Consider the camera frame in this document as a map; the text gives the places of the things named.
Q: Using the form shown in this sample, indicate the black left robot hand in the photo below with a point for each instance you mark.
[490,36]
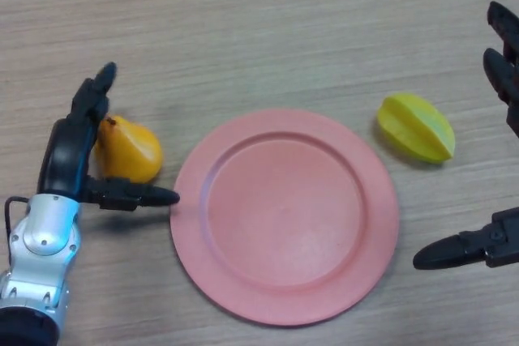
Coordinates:
[65,151]

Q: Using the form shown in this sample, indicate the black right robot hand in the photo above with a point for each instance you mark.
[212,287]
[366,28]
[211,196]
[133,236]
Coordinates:
[466,250]

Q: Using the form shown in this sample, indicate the yellow-green starfruit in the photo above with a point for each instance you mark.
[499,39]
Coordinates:
[417,129]

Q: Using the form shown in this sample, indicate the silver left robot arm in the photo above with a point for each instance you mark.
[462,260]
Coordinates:
[40,240]

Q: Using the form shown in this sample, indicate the pink round plate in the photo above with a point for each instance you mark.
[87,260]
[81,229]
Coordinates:
[292,220]

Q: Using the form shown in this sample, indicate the yellow pear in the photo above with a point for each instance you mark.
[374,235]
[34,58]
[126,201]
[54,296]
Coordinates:
[129,155]

